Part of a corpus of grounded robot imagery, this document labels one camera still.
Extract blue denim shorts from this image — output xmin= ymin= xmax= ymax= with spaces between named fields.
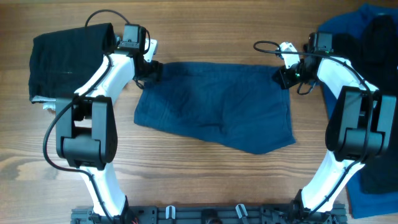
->
xmin=134 ymin=62 xmax=295 ymax=154

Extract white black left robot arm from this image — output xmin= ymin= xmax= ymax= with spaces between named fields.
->
xmin=52 ymin=24 xmax=163 ymax=223

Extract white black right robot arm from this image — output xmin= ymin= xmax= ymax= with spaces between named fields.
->
xmin=274 ymin=32 xmax=396 ymax=220

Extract folded black garment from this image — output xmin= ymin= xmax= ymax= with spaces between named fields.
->
xmin=29 ymin=23 xmax=116 ymax=103

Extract blue shirt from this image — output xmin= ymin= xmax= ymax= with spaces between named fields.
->
xmin=318 ymin=4 xmax=397 ymax=218

